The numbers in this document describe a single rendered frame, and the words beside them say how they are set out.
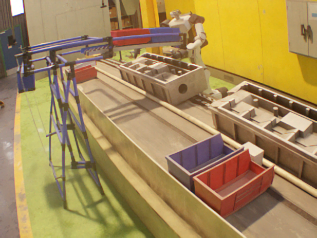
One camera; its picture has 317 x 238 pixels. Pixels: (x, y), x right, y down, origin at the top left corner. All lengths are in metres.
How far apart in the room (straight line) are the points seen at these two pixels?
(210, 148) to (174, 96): 0.80
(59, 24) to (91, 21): 1.05
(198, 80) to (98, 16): 6.62
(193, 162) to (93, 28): 7.42
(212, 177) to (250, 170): 0.25
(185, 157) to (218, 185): 0.22
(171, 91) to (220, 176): 1.03
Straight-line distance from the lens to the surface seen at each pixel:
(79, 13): 8.35
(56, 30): 8.26
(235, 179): 1.26
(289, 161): 1.30
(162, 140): 1.65
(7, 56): 11.76
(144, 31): 2.25
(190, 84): 2.12
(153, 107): 2.11
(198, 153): 1.32
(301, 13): 3.47
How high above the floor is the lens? 1.55
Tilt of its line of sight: 25 degrees down
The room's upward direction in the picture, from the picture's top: 7 degrees counter-clockwise
